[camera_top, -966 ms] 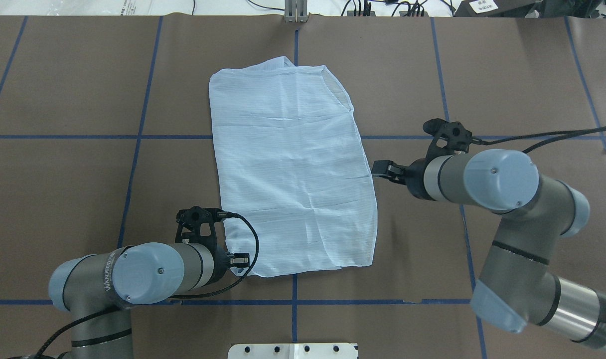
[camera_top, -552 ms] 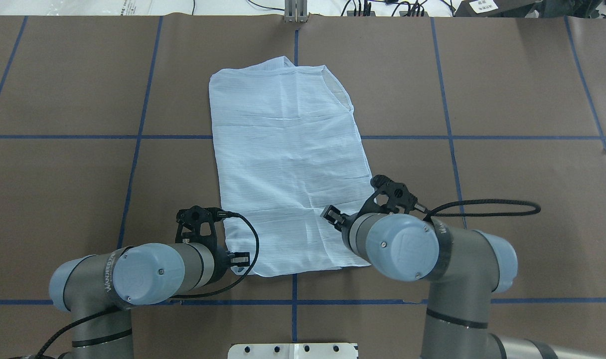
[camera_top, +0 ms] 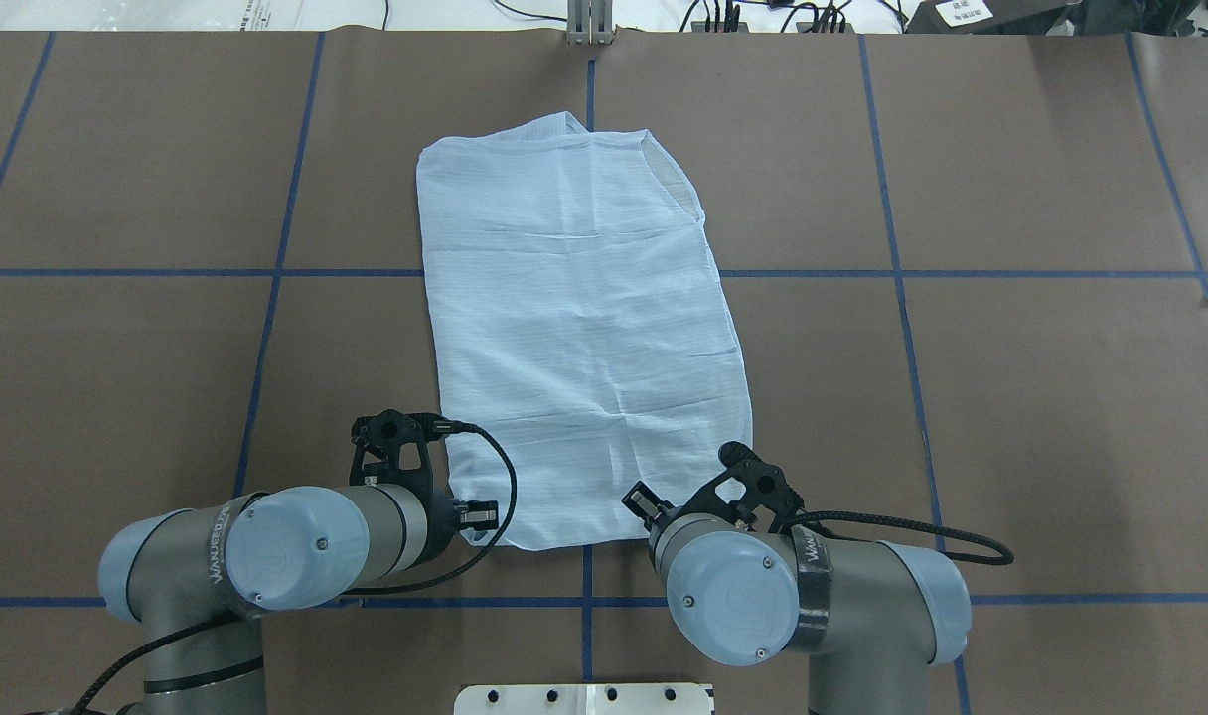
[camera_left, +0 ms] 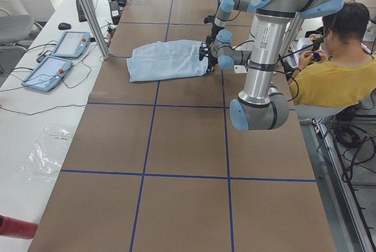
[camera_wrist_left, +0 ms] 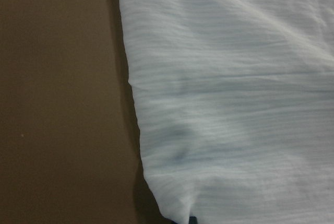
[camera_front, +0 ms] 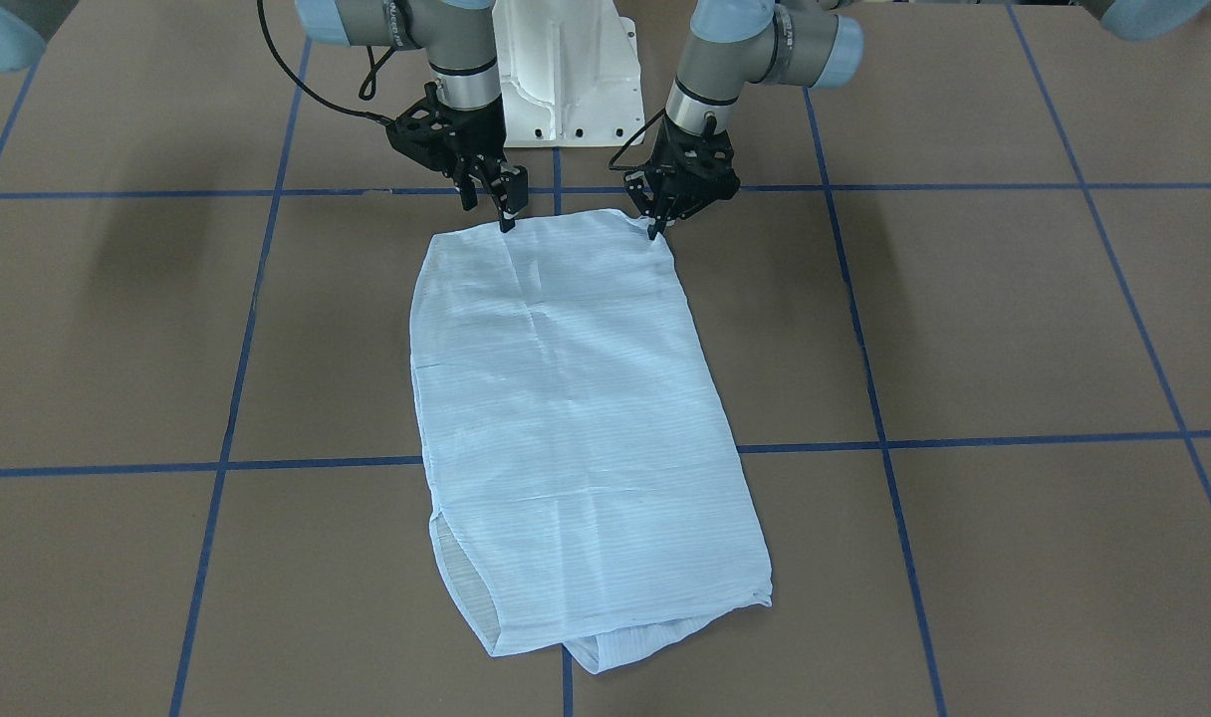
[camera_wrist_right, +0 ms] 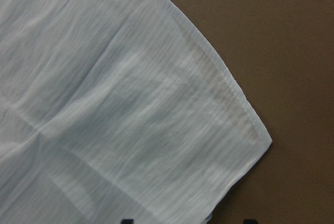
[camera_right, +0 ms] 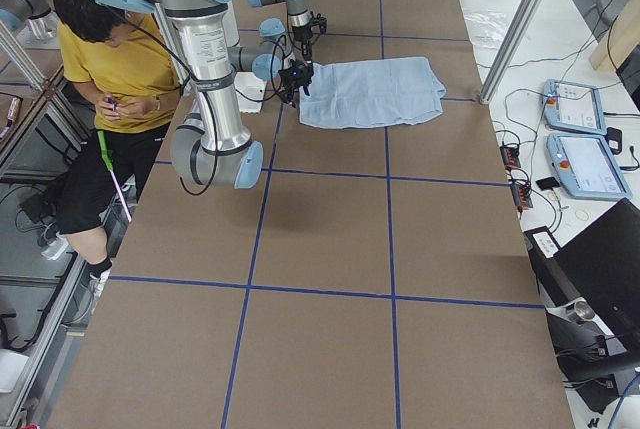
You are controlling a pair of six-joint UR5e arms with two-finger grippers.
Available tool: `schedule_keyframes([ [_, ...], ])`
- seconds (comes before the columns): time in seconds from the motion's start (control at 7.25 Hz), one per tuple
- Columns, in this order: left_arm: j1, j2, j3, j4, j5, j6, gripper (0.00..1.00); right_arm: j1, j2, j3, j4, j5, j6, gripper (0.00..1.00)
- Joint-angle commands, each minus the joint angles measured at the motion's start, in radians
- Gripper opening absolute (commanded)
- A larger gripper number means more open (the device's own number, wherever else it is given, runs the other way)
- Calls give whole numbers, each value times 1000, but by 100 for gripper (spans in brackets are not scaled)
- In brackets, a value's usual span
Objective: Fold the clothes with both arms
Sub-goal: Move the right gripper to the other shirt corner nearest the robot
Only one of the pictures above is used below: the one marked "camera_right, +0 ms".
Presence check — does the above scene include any aluminium frame post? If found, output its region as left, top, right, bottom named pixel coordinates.
left=478, top=0, right=542, bottom=105

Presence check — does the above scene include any far blue teach pendant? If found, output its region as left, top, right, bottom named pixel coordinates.
left=542, top=79, right=607, bottom=136

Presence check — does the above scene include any orange circuit board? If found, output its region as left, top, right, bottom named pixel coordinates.
left=510, top=180, right=533, bottom=212
left=500, top=145, right=522, bottom=168

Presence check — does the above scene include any light blue button shirt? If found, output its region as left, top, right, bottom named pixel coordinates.
left=299, top=56, right=446, bottom=129

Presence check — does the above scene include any white camera pillar with base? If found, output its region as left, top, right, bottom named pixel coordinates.
left=222, top=2, right=266, bottom=114

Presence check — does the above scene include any blue teach pendant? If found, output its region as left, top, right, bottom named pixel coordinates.
left=546, top=132, right=632, bottom=201
left=542, top=79, right=607, bottom=136

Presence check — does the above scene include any near blue teach pendant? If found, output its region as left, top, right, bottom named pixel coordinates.
left=546, top=132, right=632, bottom=201

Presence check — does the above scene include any black box with label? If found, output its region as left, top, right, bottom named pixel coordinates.
left=523, top=226, right=562, bottom=263

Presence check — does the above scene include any green pink stick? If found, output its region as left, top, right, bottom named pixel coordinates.
left=97, top=130, right=132, bottom=223

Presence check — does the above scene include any clear plastic bag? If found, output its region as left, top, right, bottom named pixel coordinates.
left=463, top=10, right=509, bottom=49

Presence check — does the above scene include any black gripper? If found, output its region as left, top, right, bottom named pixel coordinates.
left=292, top=11, right=327, bottom=57
left=278, top=54, right=314, bottom=108

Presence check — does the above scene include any black monitor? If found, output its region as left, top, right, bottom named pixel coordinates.
left=529, top=198, right=639, bottom=349

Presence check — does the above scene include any person in yellow shirt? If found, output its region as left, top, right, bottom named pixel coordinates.
left=53, top=0, right=181, bottom=296

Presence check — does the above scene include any metal cup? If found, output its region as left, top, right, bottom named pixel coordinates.
left=565, top=300, right=595, bottom=325

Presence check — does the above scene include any yellow rubber band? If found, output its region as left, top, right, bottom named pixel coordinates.
left=575, top=210, right=590, bottom=221

